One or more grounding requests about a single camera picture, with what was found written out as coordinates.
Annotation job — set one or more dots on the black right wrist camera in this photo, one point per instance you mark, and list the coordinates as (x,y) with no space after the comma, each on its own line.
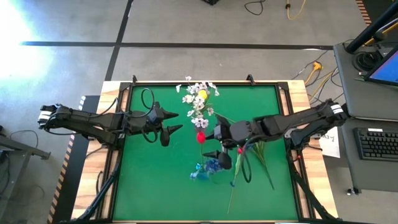
(240,129)

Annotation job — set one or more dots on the grey operator desk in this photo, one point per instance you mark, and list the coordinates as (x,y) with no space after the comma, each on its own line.
(373,102)

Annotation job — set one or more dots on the laptop with blue screen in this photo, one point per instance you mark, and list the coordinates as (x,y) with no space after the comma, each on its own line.
(388,70)

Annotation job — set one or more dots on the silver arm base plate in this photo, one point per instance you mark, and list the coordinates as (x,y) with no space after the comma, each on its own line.
(287,133)

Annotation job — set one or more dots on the grey metal stand leg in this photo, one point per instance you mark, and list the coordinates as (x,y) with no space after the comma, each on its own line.
(31,151)

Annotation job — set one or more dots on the green table mat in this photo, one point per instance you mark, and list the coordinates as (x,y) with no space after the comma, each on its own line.
(133,199)

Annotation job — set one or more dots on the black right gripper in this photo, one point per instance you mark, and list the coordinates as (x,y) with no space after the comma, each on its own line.
(248,133)

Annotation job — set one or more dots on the white paper sheet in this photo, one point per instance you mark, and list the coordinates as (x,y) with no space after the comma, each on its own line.
(331,146)

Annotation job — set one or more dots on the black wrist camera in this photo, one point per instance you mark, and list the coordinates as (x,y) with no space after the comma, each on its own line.
(240,129)
(153,115)

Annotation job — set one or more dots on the black monitor pole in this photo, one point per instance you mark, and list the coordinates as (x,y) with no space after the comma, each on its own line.
(370,29)

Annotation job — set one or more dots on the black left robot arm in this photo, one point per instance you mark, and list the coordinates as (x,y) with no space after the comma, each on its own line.
(84,119)

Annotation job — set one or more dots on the black hazard-striped floor mat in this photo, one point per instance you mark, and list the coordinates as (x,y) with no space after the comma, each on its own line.
(373,6)
(68,205)

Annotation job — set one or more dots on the black keyboard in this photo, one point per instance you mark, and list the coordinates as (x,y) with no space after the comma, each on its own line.
(376,144)

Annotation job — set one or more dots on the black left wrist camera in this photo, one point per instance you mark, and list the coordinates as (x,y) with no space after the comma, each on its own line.
(153,115)

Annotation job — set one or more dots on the black support strut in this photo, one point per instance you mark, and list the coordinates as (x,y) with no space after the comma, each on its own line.
(311,196)
(99,196)

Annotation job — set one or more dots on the black table frame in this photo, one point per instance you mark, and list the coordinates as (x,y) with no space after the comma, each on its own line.
(284,93)

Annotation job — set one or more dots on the black equipment base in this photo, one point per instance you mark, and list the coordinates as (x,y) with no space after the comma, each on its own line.
(211,2)

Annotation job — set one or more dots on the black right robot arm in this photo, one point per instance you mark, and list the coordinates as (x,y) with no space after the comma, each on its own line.
(298,119)

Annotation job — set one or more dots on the blue cut-glass vase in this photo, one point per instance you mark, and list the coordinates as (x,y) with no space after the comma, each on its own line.
(202,176)

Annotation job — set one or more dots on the black desk caster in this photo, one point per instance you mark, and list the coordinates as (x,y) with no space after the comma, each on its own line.
(353,191)

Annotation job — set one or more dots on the black frame clamp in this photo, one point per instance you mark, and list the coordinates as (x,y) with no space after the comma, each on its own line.
(250,79)
(134,79)

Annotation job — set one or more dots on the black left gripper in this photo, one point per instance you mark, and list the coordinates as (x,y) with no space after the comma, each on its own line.
(136,123)

